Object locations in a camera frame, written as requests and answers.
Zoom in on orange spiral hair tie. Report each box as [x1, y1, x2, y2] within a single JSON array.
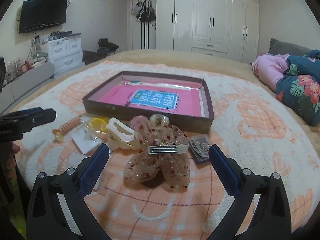
[[51, 114, 83, 142]]

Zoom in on white earring card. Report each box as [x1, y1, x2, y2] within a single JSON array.
[[72, 127, 101, 154]]

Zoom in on yellow plastic rings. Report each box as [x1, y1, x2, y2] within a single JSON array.
[[85, 116, 110, 134]]

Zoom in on small blue jewelry box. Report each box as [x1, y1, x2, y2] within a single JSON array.
[[189, 134, 211, 165]]

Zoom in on left hand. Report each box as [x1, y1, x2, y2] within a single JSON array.
[[6, 142, 21, 179]]

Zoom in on grey bench cushion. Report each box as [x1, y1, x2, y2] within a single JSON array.
[[0, 62, 55, 113]]

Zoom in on white drawer cabinet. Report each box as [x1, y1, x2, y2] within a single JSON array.
[[43, 34, 85, 75]]

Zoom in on dark clothes pile on stool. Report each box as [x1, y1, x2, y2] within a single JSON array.
[[82, 38, 119, 65]]

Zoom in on brown shallow cardboard box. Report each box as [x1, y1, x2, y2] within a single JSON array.
[[82, 71, 214, 134]]

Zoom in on orange white plush blanket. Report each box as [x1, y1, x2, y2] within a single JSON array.
[[16, 61, 319, 239]]

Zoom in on floral blue pink quilt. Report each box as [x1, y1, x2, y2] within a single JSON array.
[[252, 50, 319, 126]]

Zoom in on white door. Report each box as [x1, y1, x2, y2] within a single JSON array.
[[127, 0, 157, 50]]

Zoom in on tan bed cover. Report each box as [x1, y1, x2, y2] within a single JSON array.
[[10, 49, 320, 111]]

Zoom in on hanging bags on door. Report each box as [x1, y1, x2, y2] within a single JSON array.
[[131, 0, 156, 23]]

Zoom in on grey headboard cushion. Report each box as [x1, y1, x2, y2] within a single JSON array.
[[268, 38, 311, 56]]

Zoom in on white glossy wardrobe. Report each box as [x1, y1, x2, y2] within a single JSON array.
[[117, 0, 261, 65]]

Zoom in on black wall television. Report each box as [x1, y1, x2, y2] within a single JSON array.
[[18, 0, 68, 34]]

